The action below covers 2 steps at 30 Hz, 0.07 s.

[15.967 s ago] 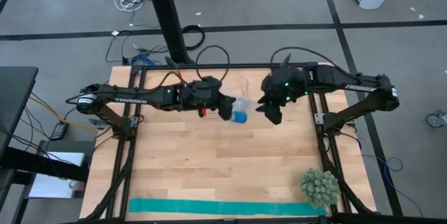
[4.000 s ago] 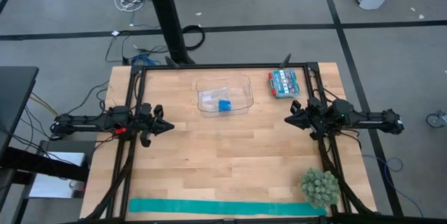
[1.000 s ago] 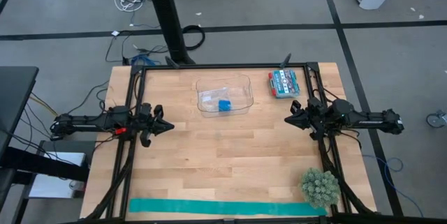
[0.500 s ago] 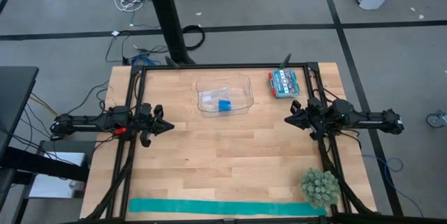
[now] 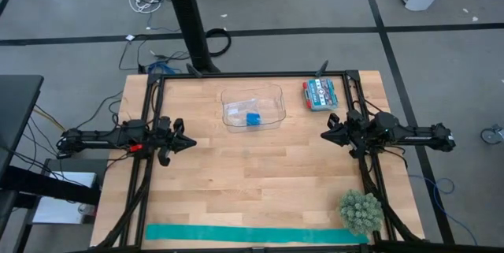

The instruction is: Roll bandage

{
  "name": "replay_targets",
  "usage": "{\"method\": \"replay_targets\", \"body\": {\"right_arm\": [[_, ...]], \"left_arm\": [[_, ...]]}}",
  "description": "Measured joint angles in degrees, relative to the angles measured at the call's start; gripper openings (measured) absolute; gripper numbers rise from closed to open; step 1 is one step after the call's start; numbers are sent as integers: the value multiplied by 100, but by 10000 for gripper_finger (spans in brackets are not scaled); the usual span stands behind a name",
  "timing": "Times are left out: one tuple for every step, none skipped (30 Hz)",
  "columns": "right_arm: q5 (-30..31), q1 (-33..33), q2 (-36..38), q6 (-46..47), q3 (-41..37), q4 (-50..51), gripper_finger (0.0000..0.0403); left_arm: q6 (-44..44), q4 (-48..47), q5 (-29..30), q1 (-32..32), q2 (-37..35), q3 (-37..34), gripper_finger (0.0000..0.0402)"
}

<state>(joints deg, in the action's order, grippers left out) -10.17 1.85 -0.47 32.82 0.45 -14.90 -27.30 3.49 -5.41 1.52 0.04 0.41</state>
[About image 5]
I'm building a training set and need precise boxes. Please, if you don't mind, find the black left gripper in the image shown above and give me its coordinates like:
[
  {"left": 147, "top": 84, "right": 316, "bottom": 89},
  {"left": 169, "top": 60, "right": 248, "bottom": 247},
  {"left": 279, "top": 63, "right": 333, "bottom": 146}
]
[{"left": 155, "top": 116, "right": 198, "bottom": 155}]

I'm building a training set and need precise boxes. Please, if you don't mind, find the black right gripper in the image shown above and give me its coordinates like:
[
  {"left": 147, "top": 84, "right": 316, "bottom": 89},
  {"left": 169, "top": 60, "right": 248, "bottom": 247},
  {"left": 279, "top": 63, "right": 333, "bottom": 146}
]
[{"left": 320, "top": 109, "right": 373, "bottom": 155}]

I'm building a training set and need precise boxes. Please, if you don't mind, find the clear plastic bag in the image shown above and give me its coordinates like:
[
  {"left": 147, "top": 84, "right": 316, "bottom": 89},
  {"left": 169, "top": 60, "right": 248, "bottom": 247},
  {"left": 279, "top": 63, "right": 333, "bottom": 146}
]
[{"left": 223, "top": 98, "right": 261, "bottom": 128}]

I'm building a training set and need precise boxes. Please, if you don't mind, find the green elastic bandage strip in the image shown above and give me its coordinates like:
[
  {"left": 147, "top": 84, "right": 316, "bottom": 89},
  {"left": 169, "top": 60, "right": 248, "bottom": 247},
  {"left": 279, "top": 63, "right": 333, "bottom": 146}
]
[{"left": 144, "top": 223, "right": 370, "bottom": 245}]

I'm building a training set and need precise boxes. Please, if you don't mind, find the teal marker pack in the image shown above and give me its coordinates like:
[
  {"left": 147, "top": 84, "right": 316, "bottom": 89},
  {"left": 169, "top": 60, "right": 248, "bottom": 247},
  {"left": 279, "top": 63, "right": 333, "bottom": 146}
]
[{"left": 302, "top": 77, "right": 339, "bottom": 112}]

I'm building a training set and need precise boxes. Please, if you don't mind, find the clear plastic bin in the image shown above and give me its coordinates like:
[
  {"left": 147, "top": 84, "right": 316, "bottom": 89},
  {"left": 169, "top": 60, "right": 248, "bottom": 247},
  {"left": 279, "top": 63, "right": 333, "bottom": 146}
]
[{"left": 220, "top": 83, "right": 287, "bottom": 134}]

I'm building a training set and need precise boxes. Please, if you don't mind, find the artificial plant in pot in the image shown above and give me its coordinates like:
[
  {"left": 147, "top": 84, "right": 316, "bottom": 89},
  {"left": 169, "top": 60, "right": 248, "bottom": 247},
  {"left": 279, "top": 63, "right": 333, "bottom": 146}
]
[{"left": 337, "top": 189, "right": 384, "bottom": 236}]

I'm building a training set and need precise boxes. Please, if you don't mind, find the black tower fan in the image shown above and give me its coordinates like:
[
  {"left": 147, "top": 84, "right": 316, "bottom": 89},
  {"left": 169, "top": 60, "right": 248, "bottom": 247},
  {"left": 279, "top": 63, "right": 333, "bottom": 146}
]
[{"left": 162, "top": 0, "right": 221, "bottom": 74}]

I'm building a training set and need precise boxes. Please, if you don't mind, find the white panel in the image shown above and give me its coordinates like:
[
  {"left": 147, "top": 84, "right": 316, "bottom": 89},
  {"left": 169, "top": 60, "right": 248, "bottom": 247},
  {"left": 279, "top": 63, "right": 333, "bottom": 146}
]
[{"left": 31, "top": 170, "right": 98, "bottom": 225}]

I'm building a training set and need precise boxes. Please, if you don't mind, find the grey caster wheel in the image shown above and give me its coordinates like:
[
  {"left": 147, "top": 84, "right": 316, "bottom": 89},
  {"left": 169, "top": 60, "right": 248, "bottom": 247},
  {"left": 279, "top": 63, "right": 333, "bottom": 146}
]
[{"left": 479, "top": 123, "right": 504, "bottom": 146}]

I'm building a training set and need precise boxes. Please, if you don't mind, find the black desk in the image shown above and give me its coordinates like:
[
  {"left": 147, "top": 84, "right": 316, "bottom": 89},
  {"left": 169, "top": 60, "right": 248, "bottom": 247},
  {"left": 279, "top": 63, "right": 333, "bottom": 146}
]
[{"left": 0, "top": 74, "right": 102, "bottom": 253}]

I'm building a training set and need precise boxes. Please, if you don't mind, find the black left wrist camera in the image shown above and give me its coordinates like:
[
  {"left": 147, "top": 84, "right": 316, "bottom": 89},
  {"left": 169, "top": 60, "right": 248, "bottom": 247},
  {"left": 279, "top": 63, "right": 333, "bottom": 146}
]
[{"left": 157, "top": 148, "right": 172, "bottom": 168}]

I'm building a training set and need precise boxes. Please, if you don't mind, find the blue cable bundle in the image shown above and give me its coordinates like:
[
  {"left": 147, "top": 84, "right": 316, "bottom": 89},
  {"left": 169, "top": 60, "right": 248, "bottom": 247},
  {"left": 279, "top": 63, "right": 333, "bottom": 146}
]
[{"left": 147, "top": 60, "right": 176, "bottom": 76}]

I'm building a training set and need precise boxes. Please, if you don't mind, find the black aluminium table frame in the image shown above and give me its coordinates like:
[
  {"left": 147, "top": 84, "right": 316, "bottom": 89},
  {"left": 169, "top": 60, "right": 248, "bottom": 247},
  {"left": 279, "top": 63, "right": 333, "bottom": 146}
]
[{"left": 72, "top": 69, "right": 504, "bottom": 253}]

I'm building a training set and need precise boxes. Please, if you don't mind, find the black coiled floor cable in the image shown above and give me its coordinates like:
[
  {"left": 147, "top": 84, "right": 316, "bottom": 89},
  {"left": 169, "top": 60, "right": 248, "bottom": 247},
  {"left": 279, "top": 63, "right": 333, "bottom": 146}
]
[{"left": 204, "top": 28, "right": 233, "bottom": 58}]

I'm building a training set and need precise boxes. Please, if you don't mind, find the blue floor cable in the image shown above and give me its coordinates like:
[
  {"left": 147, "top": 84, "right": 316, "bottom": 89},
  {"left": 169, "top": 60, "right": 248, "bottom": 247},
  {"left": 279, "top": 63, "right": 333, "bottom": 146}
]
[{"left": 407, "top": 173, "right": 478, "bottom": 246}]

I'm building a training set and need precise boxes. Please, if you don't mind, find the yellow floor cable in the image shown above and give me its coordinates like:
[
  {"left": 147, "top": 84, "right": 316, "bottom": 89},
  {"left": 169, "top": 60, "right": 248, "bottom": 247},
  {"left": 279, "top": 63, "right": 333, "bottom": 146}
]
[{"left": 33, "top": 107, "right": 67, "bottom": 132}]

